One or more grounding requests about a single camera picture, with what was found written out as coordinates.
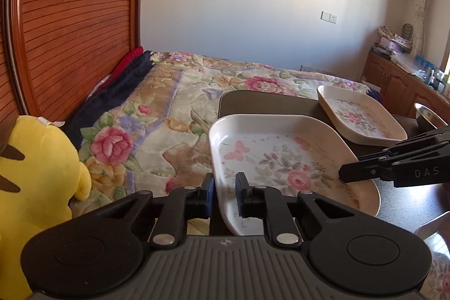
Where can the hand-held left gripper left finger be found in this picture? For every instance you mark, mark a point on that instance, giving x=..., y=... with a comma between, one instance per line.
x=210, y=196

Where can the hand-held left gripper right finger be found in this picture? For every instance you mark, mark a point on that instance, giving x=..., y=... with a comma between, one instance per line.
x=242, y=196

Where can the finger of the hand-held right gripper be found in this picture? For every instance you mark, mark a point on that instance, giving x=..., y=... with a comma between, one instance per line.
x=358, y=171
x=415, y=142

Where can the small steel bowl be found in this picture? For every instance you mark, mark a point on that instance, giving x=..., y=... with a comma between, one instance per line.
x=430, y=117

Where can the small floral rectangular plate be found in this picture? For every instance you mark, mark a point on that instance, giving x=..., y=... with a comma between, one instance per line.
x=358, y=117

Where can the large floral rectangular plate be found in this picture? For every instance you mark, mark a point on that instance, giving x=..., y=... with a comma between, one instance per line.
x=281, y=152

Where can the wooden cabinet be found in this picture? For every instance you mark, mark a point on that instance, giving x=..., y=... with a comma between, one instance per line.
x=397, y=85

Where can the group of small bottles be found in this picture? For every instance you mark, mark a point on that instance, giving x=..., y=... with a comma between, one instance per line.
x=434, y=73

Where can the clear plastic bag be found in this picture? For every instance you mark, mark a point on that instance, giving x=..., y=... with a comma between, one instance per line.
x=407, y=62

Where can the stack of books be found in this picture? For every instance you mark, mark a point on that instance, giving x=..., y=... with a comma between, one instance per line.
x=386, y=48

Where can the floral blanket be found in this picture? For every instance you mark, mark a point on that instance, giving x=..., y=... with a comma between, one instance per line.
x=158, y=103

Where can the pink floral cloth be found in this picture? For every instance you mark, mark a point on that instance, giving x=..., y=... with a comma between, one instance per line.
x=439, y=279

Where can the patterned fabric box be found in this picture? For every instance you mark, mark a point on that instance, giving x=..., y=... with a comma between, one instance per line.
x=393, y=33

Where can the yellow plush toy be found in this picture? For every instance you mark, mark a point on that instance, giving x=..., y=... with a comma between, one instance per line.
x=35, y=187

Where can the wooden louvered wardrobe door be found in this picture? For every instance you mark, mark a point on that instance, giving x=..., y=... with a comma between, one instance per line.
x=70, y=22

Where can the row of low wall sockets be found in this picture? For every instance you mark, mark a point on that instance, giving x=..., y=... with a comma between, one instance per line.
x=314, y=69

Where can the white wall socket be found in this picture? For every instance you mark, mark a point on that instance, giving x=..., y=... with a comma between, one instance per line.
x=329, y=16

